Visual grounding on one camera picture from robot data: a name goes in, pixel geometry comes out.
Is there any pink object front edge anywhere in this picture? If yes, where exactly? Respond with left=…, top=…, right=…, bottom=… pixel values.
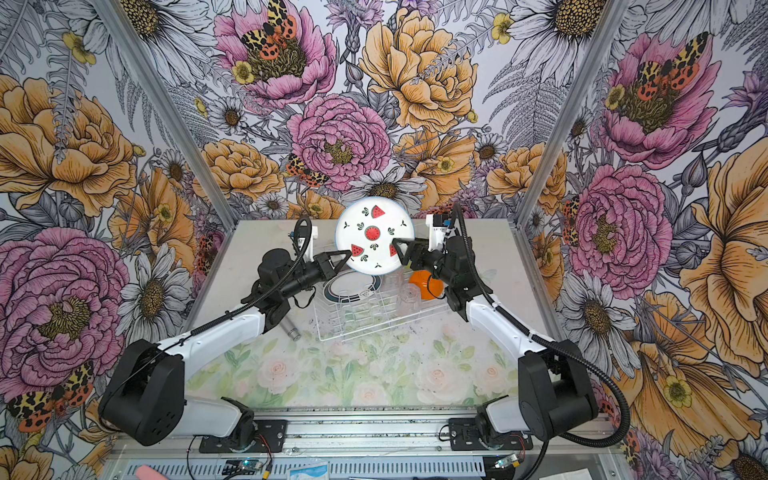
left=134, top=465, right=168, bottom=480

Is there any clear glass middle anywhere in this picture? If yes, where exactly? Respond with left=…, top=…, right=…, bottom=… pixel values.
left=381, top=270, right=408, bottom=297

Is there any watermelon pattern plate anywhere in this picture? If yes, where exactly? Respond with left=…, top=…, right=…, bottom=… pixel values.
left=334, top=197, right=415, bottom=276

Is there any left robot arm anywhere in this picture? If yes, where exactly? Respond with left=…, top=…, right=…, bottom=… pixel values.
left=98, top=248, right=352, bottom=451

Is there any small circuit board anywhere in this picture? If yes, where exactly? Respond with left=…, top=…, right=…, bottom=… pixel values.
left=221, top=458, right=270, bottom=479

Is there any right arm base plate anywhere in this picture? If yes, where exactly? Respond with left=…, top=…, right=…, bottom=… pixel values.
left=448, top=418, right=533, bottom=452

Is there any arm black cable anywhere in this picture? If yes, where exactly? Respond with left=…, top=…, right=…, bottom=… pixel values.
left=451, top=202, right=632, bottom=449
left=98, top=215, right=314, bottom=433

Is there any clear glass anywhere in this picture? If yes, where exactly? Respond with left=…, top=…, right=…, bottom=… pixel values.
left=381, top=270, right=408, bottom=297
left=396, top=283, right=422, bottom=317

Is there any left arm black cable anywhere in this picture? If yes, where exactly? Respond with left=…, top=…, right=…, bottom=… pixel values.
left=98, top=215, right=314, bottom=433

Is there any orange bowl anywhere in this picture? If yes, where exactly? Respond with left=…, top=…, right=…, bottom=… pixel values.
left=409, top=270, right=445, bottom=301

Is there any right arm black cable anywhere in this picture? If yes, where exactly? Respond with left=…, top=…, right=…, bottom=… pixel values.
left=451, top=202, right=632, bottom=449

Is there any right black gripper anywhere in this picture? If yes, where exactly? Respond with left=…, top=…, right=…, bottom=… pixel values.
left=392, top=238, right=456, bottom=285

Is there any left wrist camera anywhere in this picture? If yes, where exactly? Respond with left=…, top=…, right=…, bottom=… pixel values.
left=290, top=222, right=319, bottom=263

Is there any white wire dish rack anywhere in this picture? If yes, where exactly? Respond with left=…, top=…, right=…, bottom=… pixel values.
left=312, top=268, right=451, bottom=341

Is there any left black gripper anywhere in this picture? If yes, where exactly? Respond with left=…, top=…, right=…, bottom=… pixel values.
left=282, top=249, right=353, bottom=297

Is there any green rimmed white plate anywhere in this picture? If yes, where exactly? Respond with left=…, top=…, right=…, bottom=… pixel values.
left=323, top=270, right=382, bottom=304

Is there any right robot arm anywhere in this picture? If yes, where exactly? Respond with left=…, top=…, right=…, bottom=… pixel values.
left=391, top=236, right=606, bottom=448

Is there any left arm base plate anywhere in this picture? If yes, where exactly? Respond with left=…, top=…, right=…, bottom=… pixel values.
left=198, top=419, right=288, bottom=454

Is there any grey metal cylinder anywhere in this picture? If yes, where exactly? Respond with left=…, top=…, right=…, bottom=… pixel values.
left=280, top=317, right=301, bottom=342

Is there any clear glass near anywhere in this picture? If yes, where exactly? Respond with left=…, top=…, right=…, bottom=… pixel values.
left=396, top=283, right=422, bottom=317

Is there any aluminium frame rail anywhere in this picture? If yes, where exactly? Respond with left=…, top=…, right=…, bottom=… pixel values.
left=101, top=407, right=629, bottom=479

